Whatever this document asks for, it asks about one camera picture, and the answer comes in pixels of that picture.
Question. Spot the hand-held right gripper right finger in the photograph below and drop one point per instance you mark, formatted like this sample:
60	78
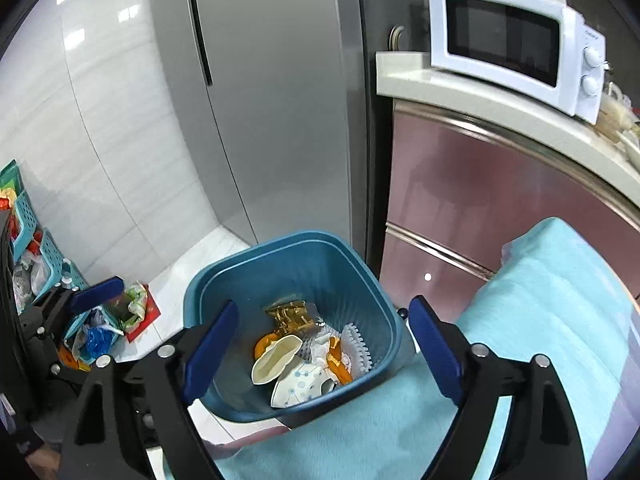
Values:
437	355

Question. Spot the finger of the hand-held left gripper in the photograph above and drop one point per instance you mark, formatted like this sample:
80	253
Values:
97	294

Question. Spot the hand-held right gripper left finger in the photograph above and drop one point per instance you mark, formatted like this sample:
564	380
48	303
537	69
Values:
210	355

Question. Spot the white fluted paper liner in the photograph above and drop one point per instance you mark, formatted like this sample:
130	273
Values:
357	350

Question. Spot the gold snack wrapper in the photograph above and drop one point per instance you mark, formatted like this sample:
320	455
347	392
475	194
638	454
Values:
290	315

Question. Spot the crushed dotted paper cup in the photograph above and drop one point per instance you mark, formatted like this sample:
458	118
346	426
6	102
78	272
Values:
302	385

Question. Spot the orange snack wrapper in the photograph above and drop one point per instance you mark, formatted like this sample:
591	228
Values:
340	365

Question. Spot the white tissue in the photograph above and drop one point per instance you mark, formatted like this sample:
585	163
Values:
317	345

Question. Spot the blue plastic trash bin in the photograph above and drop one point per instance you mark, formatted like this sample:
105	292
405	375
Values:
300	270

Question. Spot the person's left forearm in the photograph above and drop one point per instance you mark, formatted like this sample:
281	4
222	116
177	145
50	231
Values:
45	465

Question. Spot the blue plastic bag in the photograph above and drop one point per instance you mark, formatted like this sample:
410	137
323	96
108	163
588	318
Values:
97	340

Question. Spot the red packet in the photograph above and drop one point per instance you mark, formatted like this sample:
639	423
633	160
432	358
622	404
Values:
142	310

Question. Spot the teal basket storage rack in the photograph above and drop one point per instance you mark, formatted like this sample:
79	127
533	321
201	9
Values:
30	240

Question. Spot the blue grey printed blanket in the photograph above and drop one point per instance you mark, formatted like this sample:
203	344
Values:
550	320

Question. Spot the kitchen counter with pink cabinets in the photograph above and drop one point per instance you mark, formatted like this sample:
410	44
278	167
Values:
475	170

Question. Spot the grey refrigerator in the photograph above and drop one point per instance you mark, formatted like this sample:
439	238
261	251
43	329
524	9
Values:
275	100

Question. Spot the plastic bag with food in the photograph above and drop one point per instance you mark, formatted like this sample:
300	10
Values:
617	115

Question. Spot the metal hook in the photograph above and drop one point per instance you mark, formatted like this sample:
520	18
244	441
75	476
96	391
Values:
397	37

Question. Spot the white microwave oven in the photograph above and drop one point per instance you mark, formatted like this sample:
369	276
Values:
500	40

